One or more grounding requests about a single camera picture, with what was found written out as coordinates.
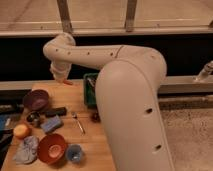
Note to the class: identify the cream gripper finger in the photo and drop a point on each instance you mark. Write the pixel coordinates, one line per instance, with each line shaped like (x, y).
(58, 79)
(65, 79)

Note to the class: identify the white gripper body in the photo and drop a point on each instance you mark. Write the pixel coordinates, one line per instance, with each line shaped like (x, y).
(60, 69)

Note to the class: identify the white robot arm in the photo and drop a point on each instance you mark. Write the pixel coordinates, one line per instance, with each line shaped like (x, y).
(126, 97)

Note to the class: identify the purple bowl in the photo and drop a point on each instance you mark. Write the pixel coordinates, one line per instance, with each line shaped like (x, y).
(36, 100)

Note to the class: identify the red bowl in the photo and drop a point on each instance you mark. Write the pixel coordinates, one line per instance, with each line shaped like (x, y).
(51, 148)

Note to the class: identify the green plastic tray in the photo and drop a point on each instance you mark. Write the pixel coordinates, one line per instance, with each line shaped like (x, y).
(89, 92)

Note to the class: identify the black rectangular block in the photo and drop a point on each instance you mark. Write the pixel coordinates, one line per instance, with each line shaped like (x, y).
(60, 111)

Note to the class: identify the metal spoon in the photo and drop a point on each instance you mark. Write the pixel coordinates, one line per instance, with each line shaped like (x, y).
(74, 115)

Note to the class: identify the blue sponge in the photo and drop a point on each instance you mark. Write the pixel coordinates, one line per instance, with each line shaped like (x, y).
(51, 124)

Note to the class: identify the small dark metal cup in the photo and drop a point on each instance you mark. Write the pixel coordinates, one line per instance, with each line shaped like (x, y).
(34, 119)

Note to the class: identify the dark red grapes bunch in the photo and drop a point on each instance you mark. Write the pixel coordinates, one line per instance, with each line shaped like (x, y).
(95, 117)

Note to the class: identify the orange fruit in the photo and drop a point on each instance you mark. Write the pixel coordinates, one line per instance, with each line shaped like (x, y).
(21, 131)

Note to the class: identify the small blue cup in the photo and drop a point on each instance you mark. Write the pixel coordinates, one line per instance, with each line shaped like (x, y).
(74, 153)

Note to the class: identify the grey cloth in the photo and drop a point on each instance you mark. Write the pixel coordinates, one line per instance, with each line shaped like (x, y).
(27, 150)

